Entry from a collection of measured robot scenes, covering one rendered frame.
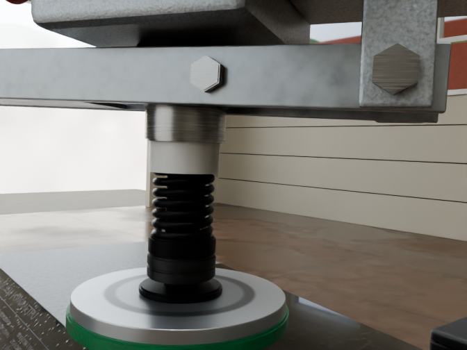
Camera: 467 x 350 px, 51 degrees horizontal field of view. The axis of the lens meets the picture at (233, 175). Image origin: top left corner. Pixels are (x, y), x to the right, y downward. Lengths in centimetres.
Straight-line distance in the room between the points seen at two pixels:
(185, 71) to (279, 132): 816
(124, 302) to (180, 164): 14
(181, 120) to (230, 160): 898
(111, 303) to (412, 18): 34
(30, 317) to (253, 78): 42
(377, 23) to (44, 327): 48
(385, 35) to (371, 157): 714
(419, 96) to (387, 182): 702
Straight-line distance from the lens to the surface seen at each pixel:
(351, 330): 60
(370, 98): 36
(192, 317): 44
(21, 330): 67
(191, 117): 45
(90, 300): 49
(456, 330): 107
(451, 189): 698
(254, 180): 896
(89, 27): 44
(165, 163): 46
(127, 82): 45
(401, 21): 37
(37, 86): 51
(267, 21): 41
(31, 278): 80
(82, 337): 45
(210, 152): 46
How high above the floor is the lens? 107
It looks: 3 degrees down
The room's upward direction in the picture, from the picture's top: 2 degrees clockwise
